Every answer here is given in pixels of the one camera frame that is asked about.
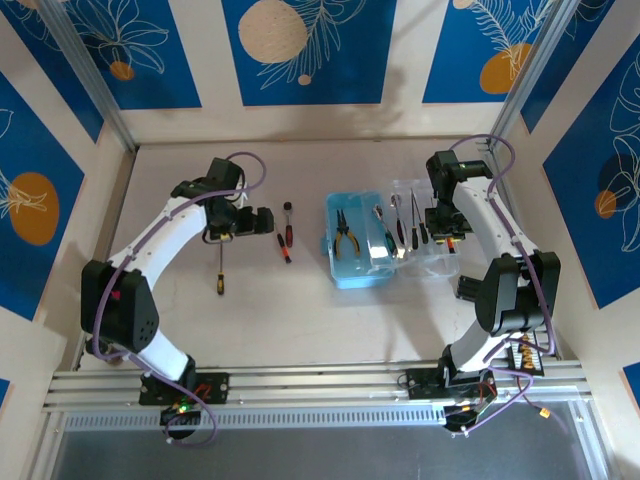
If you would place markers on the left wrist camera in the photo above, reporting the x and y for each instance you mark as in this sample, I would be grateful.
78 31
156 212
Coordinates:
243 199

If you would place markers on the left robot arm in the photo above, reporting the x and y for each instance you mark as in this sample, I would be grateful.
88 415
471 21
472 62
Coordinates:
160 235

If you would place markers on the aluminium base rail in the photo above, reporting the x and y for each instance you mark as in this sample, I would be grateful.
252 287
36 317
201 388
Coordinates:
310 385

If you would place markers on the blue tool box base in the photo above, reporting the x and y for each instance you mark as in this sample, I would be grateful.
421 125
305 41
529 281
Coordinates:
350 272

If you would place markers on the long yellow black screwdriver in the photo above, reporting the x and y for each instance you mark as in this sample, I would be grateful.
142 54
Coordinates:
220 285

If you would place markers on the black yellow bit set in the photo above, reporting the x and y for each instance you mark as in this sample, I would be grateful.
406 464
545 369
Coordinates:
525 357

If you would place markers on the aluminium frame post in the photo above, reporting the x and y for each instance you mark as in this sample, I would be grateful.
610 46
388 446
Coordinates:
98 90
531 75

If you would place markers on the black bit holder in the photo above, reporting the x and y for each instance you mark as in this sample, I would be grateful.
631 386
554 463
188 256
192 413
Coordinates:
467 289

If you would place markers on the yellow needle nose pliers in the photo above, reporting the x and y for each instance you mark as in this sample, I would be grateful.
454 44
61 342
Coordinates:
342 229

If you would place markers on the small orange black screwdriver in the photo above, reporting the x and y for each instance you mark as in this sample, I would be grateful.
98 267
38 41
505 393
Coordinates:
286 256

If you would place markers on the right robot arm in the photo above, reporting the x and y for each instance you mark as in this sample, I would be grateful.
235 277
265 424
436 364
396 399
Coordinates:
492 217

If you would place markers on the clear tool box lid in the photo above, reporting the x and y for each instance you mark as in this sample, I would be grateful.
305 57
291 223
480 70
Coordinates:
445 262

